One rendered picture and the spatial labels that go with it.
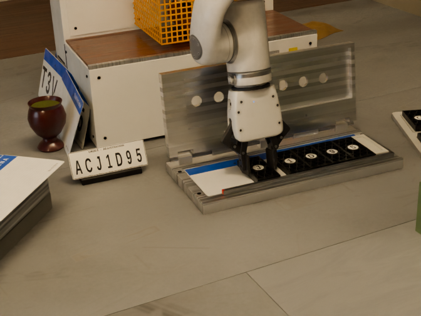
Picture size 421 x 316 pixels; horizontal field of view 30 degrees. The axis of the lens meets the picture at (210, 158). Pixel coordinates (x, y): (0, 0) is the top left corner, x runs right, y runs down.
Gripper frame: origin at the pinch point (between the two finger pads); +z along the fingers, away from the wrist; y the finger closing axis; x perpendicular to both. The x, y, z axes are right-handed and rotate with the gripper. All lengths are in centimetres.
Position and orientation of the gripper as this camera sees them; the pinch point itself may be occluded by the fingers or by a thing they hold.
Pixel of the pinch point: (258, 162)
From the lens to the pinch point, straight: 155.7
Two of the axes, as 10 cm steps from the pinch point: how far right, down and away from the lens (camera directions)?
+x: -3.7, -1.8, 9.1
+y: 9.2, -1.9, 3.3
